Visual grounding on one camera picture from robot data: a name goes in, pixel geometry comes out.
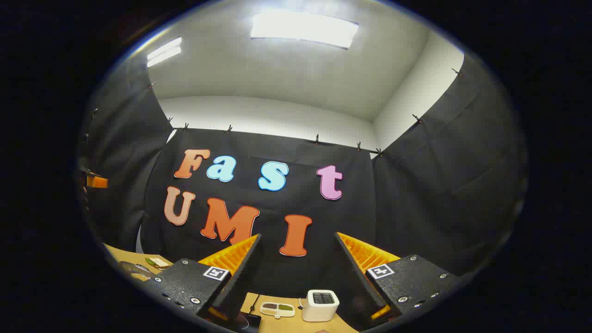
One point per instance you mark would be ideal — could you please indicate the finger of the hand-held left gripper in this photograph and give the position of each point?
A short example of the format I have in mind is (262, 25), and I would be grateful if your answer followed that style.
(97, 182)

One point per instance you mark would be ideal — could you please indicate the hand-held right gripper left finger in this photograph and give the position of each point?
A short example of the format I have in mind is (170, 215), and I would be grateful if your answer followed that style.
(243, 277)

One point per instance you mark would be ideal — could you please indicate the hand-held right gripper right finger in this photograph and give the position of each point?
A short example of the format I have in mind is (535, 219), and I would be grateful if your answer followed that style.
(354, 277)

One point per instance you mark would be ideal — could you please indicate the black induction cooktop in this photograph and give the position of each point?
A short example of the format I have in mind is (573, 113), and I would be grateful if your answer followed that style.
(249, 321)

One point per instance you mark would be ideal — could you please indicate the white toaster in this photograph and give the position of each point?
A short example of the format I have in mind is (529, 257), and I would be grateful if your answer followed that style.
(320, 307)

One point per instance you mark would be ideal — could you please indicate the white divided dish with beans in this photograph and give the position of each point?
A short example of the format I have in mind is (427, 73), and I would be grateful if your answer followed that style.
(277, 310)

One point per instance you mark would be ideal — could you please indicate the sandwich with lettuce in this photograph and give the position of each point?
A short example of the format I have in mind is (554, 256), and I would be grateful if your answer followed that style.
(158, 263)

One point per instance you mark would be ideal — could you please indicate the black backdrop cloth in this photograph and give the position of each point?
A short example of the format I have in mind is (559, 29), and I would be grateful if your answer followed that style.
(416, 208)

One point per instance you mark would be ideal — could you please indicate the large ceiling light panel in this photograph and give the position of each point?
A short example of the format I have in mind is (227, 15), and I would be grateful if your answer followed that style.
(305, 28)

